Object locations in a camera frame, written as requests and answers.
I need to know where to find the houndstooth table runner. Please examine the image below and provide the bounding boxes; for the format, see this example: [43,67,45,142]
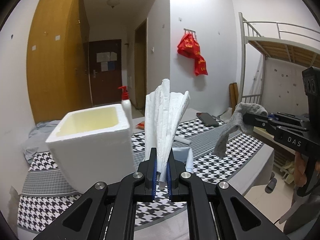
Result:
[17,119,263,233]

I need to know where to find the white pump lotion bottle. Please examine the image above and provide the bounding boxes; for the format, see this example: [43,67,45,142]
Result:
[118,86,133,134]

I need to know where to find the metal bunk bed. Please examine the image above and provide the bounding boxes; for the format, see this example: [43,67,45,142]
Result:
[238,12,319,115]

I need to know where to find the white styrofoam box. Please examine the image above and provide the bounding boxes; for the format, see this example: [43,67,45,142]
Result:
[46,103,135,193]

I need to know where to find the white foam tube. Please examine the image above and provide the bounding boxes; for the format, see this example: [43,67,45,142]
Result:
[174,136,191,145]

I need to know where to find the grey sock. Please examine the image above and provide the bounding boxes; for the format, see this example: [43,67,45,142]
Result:
[213,102,268,158]

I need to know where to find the wooden wardrobe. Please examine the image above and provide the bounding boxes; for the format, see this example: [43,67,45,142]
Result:
[27,0,92,123]

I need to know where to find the red hanging bags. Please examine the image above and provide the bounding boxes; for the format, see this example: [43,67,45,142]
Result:
[177,31,208,76]

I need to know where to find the red snack packet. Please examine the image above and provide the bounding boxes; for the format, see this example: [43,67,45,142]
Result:
[136,121,145,130]

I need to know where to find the dark brown entrance door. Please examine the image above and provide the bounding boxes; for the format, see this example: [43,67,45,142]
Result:
[89,40,122,106]

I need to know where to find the black smartphone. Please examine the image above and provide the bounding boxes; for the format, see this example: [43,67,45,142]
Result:
[196,113,219,127]

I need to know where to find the ceiling lamp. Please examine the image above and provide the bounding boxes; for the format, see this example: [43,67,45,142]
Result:
[106,0,120,9]

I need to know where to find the light blue cloth pile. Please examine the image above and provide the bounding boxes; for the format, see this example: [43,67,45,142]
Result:
[22,120,60,165]

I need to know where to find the person right hand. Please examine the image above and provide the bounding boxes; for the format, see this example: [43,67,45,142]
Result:
[293,152,307,187]

